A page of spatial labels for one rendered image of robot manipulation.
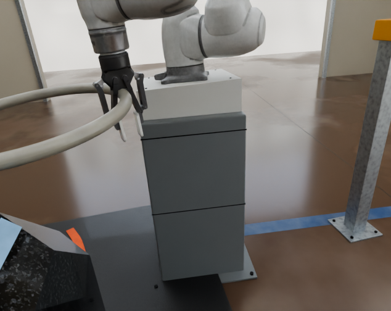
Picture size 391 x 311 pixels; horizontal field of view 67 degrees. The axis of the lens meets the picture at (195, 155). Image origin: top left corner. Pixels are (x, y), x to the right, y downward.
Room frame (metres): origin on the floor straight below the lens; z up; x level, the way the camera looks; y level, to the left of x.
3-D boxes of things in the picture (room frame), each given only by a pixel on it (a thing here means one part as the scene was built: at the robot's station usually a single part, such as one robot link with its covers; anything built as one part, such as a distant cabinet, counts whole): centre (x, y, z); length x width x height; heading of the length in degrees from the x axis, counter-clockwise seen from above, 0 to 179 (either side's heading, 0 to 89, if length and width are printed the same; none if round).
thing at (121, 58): (0.78, 0.19, 1.02); 0.08 x 0.07 x 0.09; 117
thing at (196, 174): (1.23, 0.02, 0.40); 0.50 x 0.50 x 0.80; 5
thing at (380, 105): (1.31, -0.87, 0.54); 0.20 x 0.20 x 1.09; 12
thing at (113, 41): (0.78, 0.19, 1.10); 0.09 x 0.09 x 0.06
